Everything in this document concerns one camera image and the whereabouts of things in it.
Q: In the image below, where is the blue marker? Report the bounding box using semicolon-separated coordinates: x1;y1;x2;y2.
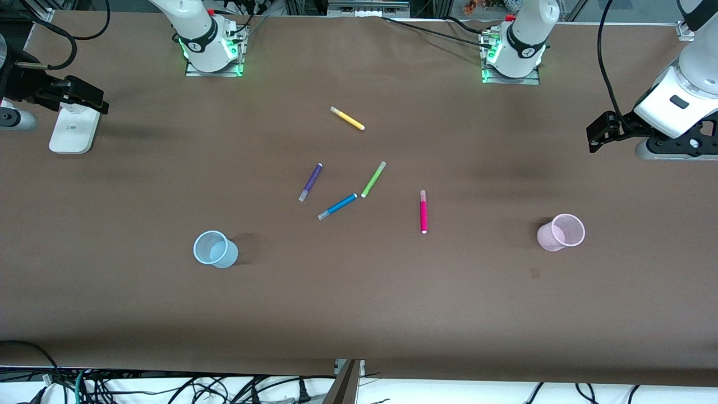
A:
317;193;358;221

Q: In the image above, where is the white plastic device box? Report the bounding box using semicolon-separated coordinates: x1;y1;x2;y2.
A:
49;103;102;154

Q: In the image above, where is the light pink mesh cup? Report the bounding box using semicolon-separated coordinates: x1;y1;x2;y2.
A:
537;213;586;252

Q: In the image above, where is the light blue mesh cup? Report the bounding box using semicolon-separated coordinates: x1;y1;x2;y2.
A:
193;230;239;269

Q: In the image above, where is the green marker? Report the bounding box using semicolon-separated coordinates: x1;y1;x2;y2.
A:
361;161;387;199

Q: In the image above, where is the purple marker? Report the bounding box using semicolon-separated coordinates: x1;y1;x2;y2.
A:
298;163;323;203

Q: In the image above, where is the yellow marker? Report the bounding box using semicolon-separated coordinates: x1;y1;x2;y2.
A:
330;106;366;131

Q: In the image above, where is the brown wooden table leg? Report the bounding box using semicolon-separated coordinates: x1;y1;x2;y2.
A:
323;359;361;404

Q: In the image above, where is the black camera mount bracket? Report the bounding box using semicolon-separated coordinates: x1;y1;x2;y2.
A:
645;120;718;156

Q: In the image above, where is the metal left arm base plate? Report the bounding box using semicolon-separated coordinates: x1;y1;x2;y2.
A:
481;31;541;86

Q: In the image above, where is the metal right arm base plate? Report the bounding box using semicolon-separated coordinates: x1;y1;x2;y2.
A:
185;25;245;77

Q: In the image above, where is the black table cable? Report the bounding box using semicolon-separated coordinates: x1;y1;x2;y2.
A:
381;16;494;49
446;16;486;35

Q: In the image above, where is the thick black floor cable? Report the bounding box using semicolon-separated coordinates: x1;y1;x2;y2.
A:
0;339;62;404

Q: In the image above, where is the silver metal frame bar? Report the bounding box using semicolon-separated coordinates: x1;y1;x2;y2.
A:
328;0;411;17

